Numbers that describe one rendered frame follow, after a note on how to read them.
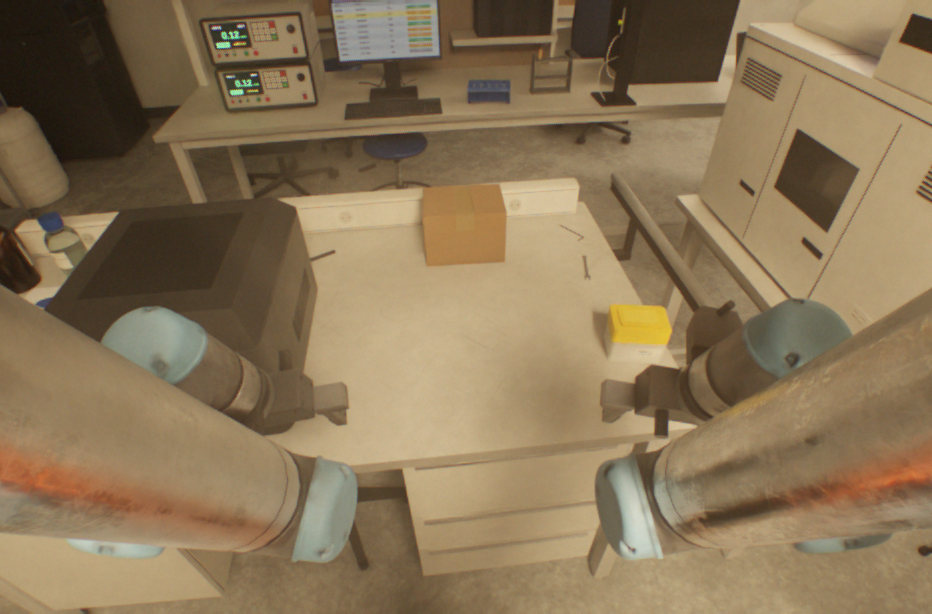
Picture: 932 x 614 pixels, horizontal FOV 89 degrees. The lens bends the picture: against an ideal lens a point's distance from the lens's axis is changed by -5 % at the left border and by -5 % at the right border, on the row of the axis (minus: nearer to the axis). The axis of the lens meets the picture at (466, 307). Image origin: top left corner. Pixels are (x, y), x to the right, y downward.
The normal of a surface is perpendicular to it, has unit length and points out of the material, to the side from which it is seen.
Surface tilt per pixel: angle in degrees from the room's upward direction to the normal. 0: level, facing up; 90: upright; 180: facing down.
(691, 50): 90
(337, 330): 0
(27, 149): 90
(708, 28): 90
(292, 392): 24
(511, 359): 0
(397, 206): 90
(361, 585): 0
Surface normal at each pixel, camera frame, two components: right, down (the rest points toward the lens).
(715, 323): 0.04, -0.41
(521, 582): -0.02, -0.75
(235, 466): 1.00, 0.00
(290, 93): 0.11, 0.65
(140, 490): 0.86, 0.43
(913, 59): -0.99, 0.08
